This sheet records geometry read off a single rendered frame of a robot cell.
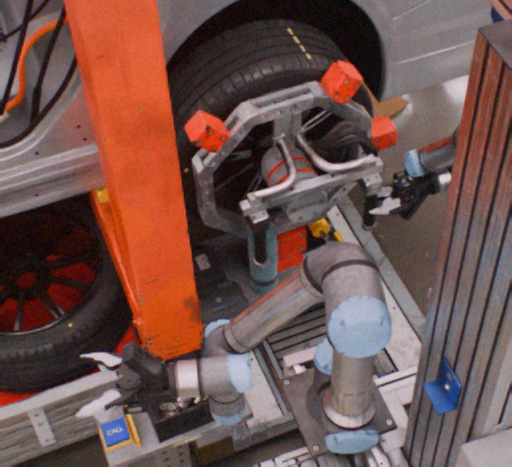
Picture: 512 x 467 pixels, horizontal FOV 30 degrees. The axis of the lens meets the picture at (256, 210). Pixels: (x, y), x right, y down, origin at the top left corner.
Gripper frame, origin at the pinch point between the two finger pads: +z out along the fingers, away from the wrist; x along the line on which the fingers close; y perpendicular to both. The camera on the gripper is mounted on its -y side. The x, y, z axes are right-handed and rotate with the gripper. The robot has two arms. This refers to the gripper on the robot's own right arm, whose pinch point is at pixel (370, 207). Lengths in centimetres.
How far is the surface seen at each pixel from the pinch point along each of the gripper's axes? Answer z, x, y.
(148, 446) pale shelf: 80, 26, -38
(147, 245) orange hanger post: 66, 6, 22
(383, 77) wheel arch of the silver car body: -28, -47, 2
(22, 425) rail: 112, -3, -51
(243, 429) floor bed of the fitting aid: 48, 12, -75
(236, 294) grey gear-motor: 37, -16, -42
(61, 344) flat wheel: 94, -14, -34
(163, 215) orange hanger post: 61, 6, 31
